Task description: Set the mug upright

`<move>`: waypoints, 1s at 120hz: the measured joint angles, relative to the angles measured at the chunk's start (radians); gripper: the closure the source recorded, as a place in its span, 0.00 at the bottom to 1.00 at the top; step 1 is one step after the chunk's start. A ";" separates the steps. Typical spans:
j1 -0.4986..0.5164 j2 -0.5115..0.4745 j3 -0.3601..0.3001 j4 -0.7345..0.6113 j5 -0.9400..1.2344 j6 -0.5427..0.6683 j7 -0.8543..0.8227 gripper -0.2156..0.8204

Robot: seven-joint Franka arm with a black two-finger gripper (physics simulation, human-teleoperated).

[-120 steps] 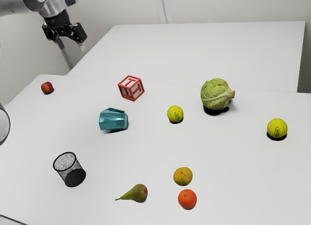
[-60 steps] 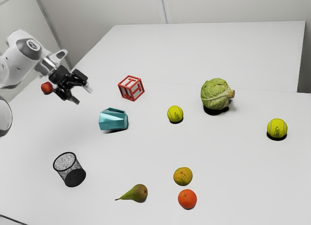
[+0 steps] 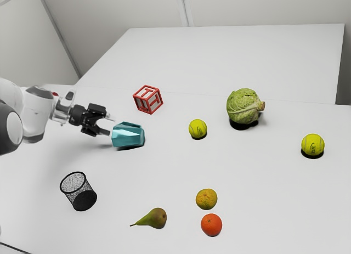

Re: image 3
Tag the green pear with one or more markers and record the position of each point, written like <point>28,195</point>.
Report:
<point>153,218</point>

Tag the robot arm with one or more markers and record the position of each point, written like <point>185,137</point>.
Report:
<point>33,114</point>

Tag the red letter block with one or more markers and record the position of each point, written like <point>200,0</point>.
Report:
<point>147,99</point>

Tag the black mesh pen holder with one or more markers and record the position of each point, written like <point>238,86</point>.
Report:
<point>78,191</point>

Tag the teal faceted mug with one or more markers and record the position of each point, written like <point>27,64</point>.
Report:
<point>128,135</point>

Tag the yellowish orange fruit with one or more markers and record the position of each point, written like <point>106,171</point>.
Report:
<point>206,199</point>

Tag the green cabbage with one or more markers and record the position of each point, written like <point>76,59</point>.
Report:
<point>243,106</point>

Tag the yellow tennis ball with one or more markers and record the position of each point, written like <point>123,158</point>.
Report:
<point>197,128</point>
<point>312,145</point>

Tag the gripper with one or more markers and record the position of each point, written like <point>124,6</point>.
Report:
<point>83,117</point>

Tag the bright orange fruit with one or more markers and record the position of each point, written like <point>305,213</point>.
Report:
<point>211,224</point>

